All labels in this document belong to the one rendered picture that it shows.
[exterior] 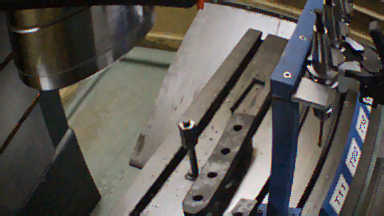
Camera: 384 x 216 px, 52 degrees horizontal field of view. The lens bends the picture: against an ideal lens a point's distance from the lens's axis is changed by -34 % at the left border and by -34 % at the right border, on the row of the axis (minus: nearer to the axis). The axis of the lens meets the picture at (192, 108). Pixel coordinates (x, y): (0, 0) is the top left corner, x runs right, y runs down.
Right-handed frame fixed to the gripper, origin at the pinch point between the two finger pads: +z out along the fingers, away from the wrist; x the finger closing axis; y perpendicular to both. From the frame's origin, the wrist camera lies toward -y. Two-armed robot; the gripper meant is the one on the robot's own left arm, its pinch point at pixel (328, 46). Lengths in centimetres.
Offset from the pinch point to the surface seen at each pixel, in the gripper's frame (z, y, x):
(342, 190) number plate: -10.1, 25.2, -9.8
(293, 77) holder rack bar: 3.1, -3.4, -16.4
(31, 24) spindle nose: 13, -31, -49
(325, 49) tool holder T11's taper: -1.9, -7.6, -12.4
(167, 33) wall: 72, 53, 59
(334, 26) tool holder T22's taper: -2.0, -6.2, -1.6
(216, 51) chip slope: 46, 43, 42
